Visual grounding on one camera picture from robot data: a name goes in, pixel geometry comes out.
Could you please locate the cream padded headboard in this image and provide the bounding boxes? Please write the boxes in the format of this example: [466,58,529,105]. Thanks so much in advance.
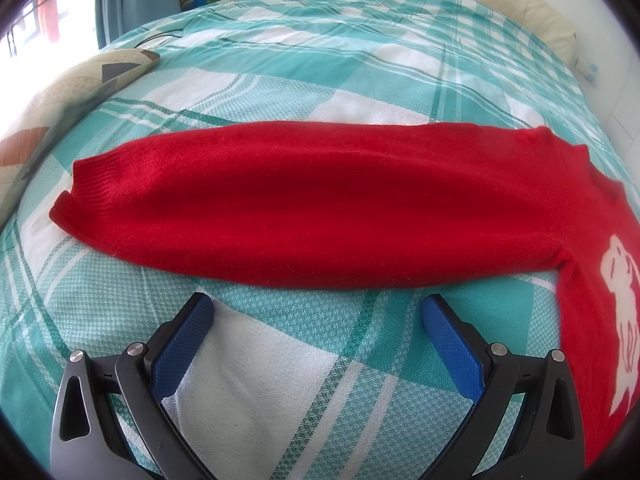
[370,0,578,63]

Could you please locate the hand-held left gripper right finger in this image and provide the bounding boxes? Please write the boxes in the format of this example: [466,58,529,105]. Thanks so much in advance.
[421,294,587,480]

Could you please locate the teal plaid bed sheet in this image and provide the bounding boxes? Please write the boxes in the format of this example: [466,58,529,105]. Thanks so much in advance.
[0,0,616,480]

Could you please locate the red knitted sweater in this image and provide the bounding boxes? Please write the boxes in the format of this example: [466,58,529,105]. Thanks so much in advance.
[48,122,640,466]

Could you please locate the cream patterned pillow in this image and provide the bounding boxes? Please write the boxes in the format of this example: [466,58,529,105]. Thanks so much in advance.
[0,49,162,231]

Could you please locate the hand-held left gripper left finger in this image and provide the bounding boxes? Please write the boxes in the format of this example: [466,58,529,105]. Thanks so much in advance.
[50,292,216,480]

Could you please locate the thin black cable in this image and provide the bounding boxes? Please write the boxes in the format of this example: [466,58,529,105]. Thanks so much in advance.
[135,29,183,47]

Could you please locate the red hanging garment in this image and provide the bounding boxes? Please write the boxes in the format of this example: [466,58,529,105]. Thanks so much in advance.
[37,0,61,43]

